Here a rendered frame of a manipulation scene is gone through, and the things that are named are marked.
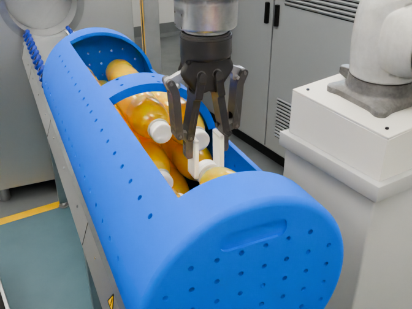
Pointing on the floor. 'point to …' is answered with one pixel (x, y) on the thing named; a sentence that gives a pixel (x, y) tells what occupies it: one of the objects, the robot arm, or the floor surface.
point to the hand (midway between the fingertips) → (206, 154)
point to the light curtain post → (151, 32)
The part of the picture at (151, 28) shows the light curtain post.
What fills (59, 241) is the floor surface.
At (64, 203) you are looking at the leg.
